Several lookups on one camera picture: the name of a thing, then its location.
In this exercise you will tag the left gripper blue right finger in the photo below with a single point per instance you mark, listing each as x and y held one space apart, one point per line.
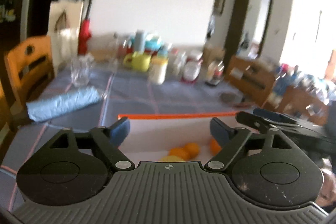
221 132

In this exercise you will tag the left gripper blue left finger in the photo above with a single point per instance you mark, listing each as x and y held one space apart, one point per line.
118 131

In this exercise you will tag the lone orange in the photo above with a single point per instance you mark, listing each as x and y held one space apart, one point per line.
214 146

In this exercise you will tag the small orange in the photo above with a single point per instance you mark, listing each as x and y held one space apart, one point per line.
192 150
180 152

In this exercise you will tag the orange storage box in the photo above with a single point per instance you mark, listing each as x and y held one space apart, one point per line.
151 137

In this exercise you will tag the yellow-green lemon front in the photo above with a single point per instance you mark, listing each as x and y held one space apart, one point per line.
171 158

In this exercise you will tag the smartphone in brown case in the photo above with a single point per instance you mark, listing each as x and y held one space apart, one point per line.
235 100

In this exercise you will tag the checked blue tablecloth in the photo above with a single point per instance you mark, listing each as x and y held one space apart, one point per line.
127 92

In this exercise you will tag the wooden chair near right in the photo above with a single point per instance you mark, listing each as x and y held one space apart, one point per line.
296 101

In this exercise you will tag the wooden chair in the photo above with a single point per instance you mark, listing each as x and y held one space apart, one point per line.
251 79
29 68
296 101

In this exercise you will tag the wooden chair far right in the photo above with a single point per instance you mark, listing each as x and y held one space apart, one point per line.
251 79

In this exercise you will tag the white yellow-lid jar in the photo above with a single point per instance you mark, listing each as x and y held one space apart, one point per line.
157 70

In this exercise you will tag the yellow-green mug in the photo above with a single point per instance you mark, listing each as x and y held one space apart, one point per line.
137 61

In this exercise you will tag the clear glass pitcher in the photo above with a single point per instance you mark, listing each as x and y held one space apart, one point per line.
81 66

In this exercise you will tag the red mouthwash bottle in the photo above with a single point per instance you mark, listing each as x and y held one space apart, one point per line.
192 67

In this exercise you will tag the folded light blue cloth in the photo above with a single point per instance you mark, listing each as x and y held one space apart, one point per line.
42 110

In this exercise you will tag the blue grey tumbler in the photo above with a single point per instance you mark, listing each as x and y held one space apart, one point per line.
139 41

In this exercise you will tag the teal bowl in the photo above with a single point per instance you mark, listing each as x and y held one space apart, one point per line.
153 44

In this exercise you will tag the red folded umbrella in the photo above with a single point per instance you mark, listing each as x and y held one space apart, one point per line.
85 34

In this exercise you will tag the white paper gift bag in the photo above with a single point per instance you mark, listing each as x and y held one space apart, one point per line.
63 29

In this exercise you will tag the cardboard box by wall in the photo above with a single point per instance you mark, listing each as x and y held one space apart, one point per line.
211 53

